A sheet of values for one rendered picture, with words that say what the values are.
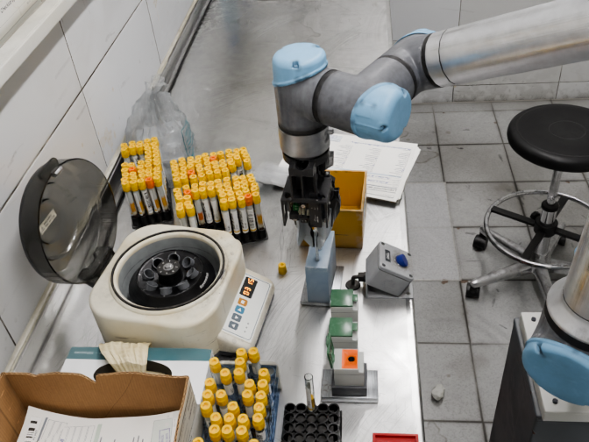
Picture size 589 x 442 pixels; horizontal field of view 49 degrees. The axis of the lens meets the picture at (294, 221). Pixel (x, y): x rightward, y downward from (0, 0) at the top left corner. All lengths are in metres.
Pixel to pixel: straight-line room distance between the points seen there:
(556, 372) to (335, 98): 0.44
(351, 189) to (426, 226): 1.35
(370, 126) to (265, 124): 0.91
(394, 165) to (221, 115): 0.53
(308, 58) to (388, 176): 0.65
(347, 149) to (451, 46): 0.72
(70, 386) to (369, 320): 0.51
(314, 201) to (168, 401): 0.37
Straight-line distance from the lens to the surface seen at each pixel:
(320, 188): 0.99
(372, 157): 1.53
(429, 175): 2.98
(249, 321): 1.14
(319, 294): 1.18
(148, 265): 1.19
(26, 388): 1.07
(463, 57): 0.87
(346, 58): 2.01
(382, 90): 0.83
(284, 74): 0.88
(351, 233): 1.28
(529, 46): 0.83
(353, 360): 1.04
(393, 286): 1.19
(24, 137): 1.24
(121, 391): 1.01
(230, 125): 1.73
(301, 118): 0.90
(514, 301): 2.46
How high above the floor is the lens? 1.76
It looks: 40 degrees down
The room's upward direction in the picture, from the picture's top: 6 degrees counter-clockwise
